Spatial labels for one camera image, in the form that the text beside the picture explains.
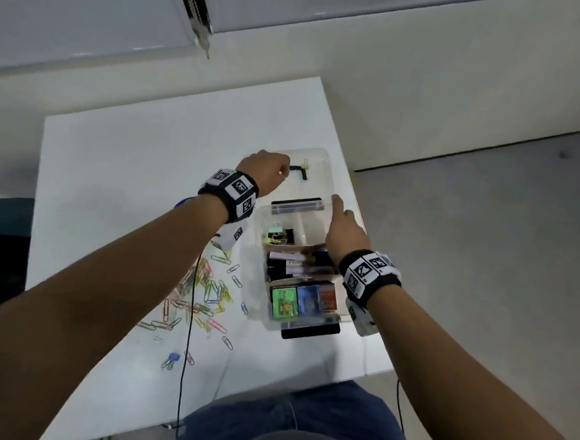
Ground person's right hand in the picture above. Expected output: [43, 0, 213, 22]
[323, 194, 376, 265]

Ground person's left hand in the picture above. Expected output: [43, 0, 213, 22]
[234, 148, 293, 200]

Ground clear plastic organizer box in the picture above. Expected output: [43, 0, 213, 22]
[241, 143, 371, 340]

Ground person's right forearm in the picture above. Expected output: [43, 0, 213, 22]
[361, 282, 580, 440]

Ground person's left forearm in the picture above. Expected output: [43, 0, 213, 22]
[0, 179, 233, 440]

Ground black marker-tagged left wristband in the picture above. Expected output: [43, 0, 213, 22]
[196, 168, 261, 226]

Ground black marker-tagged wristband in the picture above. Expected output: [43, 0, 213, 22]
[336, 248, 404, 305]
[196, 168, 261, 226]

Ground cluster of metallic binder clips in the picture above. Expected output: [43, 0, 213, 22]
[263, 223, 295, 248]

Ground pink sticky note pad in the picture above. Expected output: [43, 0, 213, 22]
[263, 241, 330, 261]

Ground black stationery packs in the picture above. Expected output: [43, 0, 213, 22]
[265, 250, 340, 286]

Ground green small box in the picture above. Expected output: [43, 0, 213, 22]
[269, 286, 300, 322]

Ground blue small box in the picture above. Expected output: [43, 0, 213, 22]
[294, 284, 324, 315]

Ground red small box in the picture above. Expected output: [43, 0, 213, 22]
[316, 284, 340, 312]

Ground black marker-tagged right wristband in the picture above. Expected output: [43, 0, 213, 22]
[336, 248, 404, 305]

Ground pile of colourful paper clips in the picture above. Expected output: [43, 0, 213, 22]
[133, 234, 255, 377]

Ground black flat tray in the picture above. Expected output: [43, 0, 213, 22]
[280, 318, 341, 344]

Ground white roller blind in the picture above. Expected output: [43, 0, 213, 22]
[0, 0, 199, 88]
[194, 0, 539, 58]

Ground blue jeans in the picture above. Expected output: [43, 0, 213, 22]
[171, 367, 429, 440]

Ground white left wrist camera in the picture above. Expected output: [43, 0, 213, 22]
[214, 218, 254, 255]

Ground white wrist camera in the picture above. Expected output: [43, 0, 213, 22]
[345, 301, 380, 338]
[214, 218, 254, 255]

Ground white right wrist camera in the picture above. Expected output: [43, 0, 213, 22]
[345, 301, 380, 338]

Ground metal blind bead chain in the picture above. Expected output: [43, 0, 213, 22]
[168, 0, 217, 61]

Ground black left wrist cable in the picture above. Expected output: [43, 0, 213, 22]
[174, 255, 206, 440]

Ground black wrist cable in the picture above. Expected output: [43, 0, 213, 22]
[174, 255, 206, 440]
[392, 379, 409, 437]

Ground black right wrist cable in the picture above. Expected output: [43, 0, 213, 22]
[392, 379, 409, 437]

